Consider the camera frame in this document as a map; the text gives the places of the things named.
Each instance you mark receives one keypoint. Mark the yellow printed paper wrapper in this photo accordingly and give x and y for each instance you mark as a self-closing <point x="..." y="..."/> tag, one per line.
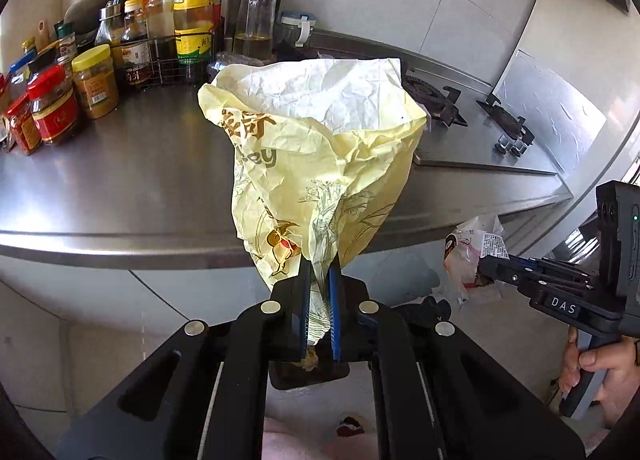
<point x="310" y="140"/>

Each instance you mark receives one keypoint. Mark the large yellow-label sauce bottle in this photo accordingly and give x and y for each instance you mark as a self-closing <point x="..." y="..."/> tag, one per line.
<point x="194" y="10"/>

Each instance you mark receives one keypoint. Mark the clear plastic food wrapper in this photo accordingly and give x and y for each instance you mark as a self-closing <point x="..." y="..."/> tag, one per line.
<point x="470" y="255"/>

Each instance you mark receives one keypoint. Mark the yellow cartoon slipper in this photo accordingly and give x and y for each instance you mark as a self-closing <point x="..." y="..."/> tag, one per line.
<point x="350" y="425"/>

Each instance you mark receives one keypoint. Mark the pink fleece pants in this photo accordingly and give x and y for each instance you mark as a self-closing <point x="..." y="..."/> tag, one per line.
<point x="300" y="442"/>

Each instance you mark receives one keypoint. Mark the yellow-lid jar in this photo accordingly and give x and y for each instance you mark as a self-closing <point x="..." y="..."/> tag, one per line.
<point x="95" y="82"/>

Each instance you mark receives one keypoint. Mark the tan-cap sauce bottle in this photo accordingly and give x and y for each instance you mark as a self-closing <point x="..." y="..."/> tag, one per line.
<point x="161" y="10"/>

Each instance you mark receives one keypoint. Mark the glass shaker metal lid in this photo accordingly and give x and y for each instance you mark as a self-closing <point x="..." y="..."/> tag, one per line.
<point x="109" y="25"/>

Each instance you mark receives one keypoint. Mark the black burner grate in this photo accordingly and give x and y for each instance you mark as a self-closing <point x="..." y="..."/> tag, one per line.
<point x="435" y="95"/>
<point x="505" y="122"/>

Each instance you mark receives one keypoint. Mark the glass jar white clip lid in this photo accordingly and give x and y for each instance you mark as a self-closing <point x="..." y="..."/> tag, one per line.
<point x="295" y="30"/>

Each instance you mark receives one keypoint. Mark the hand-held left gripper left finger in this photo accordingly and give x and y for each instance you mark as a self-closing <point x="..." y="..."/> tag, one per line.
<point x="303" y="310"/>

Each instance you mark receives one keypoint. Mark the stainless gas stove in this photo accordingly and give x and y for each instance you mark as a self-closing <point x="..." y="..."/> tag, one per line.
<point x="480" y="145"/>

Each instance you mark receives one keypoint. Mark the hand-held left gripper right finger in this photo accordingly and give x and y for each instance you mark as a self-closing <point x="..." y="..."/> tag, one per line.
<point x="335" y="312"/>

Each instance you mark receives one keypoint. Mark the large red-lid chili jar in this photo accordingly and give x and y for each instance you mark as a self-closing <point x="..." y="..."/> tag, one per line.
<point x="52" y="107"/>

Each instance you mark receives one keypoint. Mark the brown sauce jar yellow lid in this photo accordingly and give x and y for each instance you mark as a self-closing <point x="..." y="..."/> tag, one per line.
<point x="136" y="40"/>

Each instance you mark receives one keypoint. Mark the glass oil dispenser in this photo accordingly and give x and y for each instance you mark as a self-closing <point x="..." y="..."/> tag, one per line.
<point x="255" y="15"/>

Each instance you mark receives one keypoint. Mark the person's right hand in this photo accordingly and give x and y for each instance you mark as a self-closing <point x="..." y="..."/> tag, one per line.
<point x="617" y="365"/>

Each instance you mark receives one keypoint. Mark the small red-lid chili jar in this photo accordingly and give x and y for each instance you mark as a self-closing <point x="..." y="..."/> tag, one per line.
<point x="22" y="125"/>

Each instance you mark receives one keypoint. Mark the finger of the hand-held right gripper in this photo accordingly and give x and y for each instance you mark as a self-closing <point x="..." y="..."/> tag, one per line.
<point x="505" y="269"/>

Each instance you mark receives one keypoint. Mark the white kitchen cabinet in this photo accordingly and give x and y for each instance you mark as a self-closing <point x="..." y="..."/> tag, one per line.
<point x="150" y="290"/>

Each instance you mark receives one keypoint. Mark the green-cap spice bottle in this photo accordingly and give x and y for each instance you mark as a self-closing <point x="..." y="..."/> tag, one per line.
<point x="66" y="42"/>

